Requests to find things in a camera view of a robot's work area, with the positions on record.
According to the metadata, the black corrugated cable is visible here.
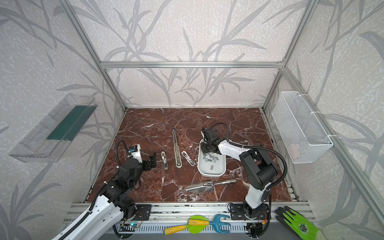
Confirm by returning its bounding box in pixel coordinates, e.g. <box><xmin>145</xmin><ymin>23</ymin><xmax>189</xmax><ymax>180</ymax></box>
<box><xmin>209</xmin><ymin>122</ymin><xmax>288</xmax><ymax>191</ymax></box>
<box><xmin>115</xmin><ymin>139</ymin><xmax>131</xmax><ymax>169</ymax></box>

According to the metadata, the pink item in basket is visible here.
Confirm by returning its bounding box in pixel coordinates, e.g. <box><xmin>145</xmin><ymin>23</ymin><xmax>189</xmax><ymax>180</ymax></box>
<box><xmin>288</xmin><ymin>144</ymin><xmax>301</xmax><ymax>160</ymax></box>

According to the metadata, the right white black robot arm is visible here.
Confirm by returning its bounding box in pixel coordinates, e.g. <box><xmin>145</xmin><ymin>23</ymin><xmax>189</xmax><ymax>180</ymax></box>
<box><xmin>200</xmin><ymin>139</ymin><xmax>278</xmax><ymax>211</ymax></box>

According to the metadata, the small white mini stapler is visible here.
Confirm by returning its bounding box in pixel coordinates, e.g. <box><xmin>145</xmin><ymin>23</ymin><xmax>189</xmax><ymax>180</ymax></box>
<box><xmin>182</xmin><ymin>151</ymin><xmax>196</xmax><ymax>167</ymax></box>

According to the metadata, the silver metal garden trowel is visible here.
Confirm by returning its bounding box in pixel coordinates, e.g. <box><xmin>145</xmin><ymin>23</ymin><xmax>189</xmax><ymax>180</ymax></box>
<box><xmin>185</xmin><ymin>179</ymin><xmax>237</xmax><ymax>193</ymax></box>

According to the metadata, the blue plastic toy wrench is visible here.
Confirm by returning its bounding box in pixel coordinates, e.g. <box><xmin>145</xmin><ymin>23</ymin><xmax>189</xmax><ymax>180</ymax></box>
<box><xmin>209</xmin><ymin>214</ymin><xmax>231</xmax><ymax>234</ymax></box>

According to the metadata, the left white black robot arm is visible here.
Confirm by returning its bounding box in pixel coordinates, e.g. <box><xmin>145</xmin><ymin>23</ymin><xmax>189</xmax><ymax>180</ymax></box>
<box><xmin>54</xmin><ymin>152</ymin><xmax>157</xmax><ymax>240</ymax></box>

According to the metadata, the left electronics board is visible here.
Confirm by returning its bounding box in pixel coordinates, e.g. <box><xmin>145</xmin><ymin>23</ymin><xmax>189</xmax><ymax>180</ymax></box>
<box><xmin>119</xmin><ymin>223</ymin><xmax>141</xmax><ymax>232</ymax></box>

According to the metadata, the yellow green toy tool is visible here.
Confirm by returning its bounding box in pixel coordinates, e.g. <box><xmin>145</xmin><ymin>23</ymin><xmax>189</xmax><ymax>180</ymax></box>
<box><xmin>164</xmin><ymin>215</ymin><xmax>209</xmax><ymax>236</ymax></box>

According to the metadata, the clear acrylic wall shelf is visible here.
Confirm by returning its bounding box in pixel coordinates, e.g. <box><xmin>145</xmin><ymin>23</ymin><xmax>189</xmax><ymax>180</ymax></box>
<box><xmin>9</xmin><ymin>94</ymin><xmax>98</xmax><ymax>163</ymax></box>

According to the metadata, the white rectangular staple tray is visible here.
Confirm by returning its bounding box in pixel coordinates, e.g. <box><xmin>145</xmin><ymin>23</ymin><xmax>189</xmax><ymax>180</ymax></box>
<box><xmin>198</xmin><ymin>146</ymin><xmax>227</xmax><ymax>178</ymax></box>

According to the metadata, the right electronics board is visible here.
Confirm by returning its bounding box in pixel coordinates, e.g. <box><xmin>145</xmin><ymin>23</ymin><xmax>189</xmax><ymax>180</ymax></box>
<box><xmin>244</xmin><ymin>222</ymin><xmax>269</xmax><ymax>239</ymax></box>

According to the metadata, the right black corrugated cable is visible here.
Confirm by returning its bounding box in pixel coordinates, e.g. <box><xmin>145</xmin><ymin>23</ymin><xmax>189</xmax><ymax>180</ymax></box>
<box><xmin>209</xmin><ymin>122</ymin><xmax>288</xmax><ymax>191</ymax></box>

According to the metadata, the white wire mesh basket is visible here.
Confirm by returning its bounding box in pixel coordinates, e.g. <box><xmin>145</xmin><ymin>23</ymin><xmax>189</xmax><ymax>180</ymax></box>
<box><xmin>272</xmin><ymin>91</ymin><xmax>333</xmax><ymax>164</ymax></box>

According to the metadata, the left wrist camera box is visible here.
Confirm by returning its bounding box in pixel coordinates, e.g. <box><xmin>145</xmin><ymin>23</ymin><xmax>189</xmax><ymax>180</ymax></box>
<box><xmin>127</xmin><ymin>144</ymin><xmax>143</xmax><ymax>164</ymax></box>

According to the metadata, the electronics board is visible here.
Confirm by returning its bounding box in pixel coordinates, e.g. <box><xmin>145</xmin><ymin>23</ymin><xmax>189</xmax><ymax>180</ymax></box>
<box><xmin>119</xmin><ymin>223</ymin><xmax>141</xmax><ymax>232</ymax></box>
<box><xmin>244</xmin><ymin>222</ymin><xmax>269</xmax><ymax>239</ymax></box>

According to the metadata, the left black corrugated cable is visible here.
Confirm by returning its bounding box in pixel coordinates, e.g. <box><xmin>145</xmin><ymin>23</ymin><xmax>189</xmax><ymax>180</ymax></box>
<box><xmin>115</xmin><ymin>139</ymin><xmax>131</xmax><ymax>169</ymax></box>

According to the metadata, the small beige staple remover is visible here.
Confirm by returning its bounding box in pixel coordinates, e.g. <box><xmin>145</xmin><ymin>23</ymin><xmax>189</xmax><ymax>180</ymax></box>
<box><xmin>161</xmin><ymin>152</ymin><xmax>169</xmax><ymax>170</ymax></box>

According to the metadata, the green black work glove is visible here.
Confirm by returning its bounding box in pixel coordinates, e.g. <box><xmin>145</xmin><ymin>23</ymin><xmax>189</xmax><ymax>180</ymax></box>
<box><xmin>275</xmin><ymin>206</ymin><xmax>326</xmax><ymax>240</ymax></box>

